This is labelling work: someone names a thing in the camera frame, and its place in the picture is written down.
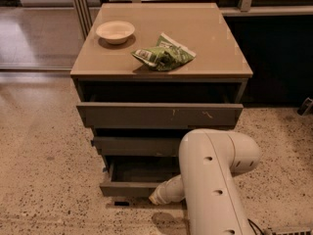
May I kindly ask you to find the grey bottom drawer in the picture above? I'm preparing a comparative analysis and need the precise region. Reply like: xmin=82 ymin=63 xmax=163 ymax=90
xmin=100 ymin=156 xmax=180 ymax=197

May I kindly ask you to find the grey drawer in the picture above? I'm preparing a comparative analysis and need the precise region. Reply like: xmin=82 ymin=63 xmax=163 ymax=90
xmin=77 ymin=81 xmax=243 ymax=129
xmin=92 ymin=129 xmax=189 ymax=157
xmin=100 ymin=156 xmax=180 ymax=197

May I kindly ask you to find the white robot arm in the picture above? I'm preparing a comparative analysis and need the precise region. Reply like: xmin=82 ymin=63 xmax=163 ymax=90
xmin=150 ymin=129 xmax=261 ymax=235

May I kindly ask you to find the grey middle drawer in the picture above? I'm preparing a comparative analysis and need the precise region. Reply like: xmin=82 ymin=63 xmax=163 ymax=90
xmin=92 ymin=129 xmax=189 ymax=157

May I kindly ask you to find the grey top drawer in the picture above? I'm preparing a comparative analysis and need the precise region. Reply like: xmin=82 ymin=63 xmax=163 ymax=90
xmin=77 ymin=81 xmax=243 ymax=129

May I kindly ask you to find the grey drawer cabinet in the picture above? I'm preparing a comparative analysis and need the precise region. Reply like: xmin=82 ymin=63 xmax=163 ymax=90
xmin=69 ymin=2 xmax=254 ymax=174

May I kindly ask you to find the grey floor vent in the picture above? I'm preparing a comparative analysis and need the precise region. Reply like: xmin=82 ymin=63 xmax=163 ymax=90
xmin=264 ymin=226 xmax=313 ymax=235

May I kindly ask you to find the green chip bag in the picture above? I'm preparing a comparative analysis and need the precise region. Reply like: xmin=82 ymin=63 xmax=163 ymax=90
xmin=132 ymin=33 xmax=197 ymax=71

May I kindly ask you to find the white bowl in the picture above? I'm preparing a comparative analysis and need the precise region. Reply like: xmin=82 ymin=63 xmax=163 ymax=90
xmin=96 ymin=21 xmax=135 ymax=45

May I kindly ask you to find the small dark floor object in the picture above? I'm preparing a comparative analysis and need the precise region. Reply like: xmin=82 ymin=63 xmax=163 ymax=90
xmin=297 ymin=98 xmax=313 ymax=116

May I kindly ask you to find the black cable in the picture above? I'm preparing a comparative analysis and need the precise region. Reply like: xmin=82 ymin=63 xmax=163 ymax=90
xmin=247 ymin=218 xmax=266 ymax=235

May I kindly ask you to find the metal window frame post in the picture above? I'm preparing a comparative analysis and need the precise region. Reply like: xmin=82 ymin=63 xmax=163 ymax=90
xmin=72 ymin=0 xmax=92 ymax=39

